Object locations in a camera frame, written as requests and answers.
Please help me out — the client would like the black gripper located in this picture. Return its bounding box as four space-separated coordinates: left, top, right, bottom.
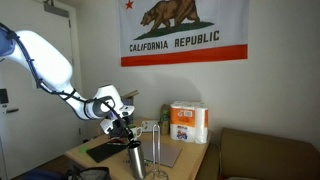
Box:
110 115 138 146

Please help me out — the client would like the stainless steel flask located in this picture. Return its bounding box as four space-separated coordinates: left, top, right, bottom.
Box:
126 139 148 180

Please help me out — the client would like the orange paper towel pack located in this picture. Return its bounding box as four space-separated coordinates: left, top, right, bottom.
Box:
169 100 210 145

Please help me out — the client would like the metal paper towel holder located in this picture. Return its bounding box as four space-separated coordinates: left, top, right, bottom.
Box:
144 123 170 180

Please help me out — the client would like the black tablet case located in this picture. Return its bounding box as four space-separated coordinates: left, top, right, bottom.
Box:
86 141 130 164

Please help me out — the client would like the silver laptop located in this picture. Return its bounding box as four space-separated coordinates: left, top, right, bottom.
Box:
139 139 183 169

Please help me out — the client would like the brown cardboard tube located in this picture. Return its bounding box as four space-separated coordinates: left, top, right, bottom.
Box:
121 89 141 101

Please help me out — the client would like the white door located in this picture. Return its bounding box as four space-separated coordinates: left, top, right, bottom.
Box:
0 0 85 180

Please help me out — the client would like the California Republic flag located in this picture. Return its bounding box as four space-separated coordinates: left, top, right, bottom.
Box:
115 0 251 68

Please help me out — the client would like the brown sofa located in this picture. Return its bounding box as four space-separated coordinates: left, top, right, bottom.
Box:
217 127 320 180

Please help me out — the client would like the grey door closer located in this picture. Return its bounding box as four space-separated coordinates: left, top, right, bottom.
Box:
42 0 71 19

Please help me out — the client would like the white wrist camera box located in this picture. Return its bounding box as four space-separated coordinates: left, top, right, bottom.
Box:
116 103 136 119

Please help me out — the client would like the black door lock handle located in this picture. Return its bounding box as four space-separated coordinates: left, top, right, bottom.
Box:
0 87 20 115

